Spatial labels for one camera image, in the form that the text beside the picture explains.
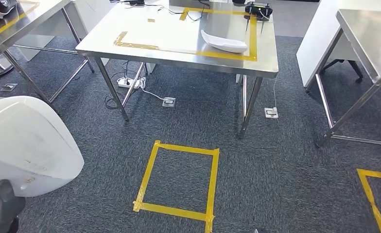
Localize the yellow floor tape square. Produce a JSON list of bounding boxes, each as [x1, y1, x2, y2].
[[133, 140, 221, 233], [357, 168, 381, 233]]

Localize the white cabinet panel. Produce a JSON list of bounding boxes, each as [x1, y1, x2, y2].
[[14, 0, 115, 66]]

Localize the black bench cable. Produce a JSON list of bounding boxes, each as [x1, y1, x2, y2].
[[122, 0, 211, 22]]

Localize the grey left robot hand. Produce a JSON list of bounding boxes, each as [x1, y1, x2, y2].
[[0, 179, 27, 233]]

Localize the stainless steel workbench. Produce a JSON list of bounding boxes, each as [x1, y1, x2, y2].
[[315, 8, 381, 148], [75, 0, 280, 140], [0, 0, 97, 106]]

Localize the black chair legs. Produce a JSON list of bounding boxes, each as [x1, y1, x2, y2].
[[320, 58, 364, 83]]

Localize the white floor cable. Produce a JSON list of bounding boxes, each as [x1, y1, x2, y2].
[[138, 76, 166, 101], [271, 75, 278, 112]]

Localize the white plastic shell part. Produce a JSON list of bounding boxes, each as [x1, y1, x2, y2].
[[0, 95, 85, 198], [200, 29, 249, 54]]

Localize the yellow tape on workbench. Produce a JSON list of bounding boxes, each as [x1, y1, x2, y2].
[[0, 1, 40, 41], [113, 6, 259, 62]]

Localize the black floor cable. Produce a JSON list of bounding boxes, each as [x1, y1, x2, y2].
[[104, 60, 131, 110]]

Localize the white power strip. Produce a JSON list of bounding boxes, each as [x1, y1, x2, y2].
[[117, 77, 142, 89]]

